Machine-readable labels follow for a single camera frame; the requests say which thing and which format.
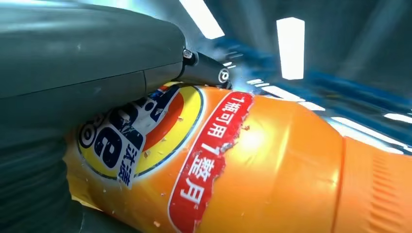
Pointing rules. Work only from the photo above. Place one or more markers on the orange detergent bottle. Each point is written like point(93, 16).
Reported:
point(273, 167)

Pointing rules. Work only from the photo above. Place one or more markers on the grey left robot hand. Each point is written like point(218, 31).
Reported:
point(80, 58)

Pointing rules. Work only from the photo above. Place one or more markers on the ceiling light panel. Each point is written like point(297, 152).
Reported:
point(290, 48)
point(202, 19)

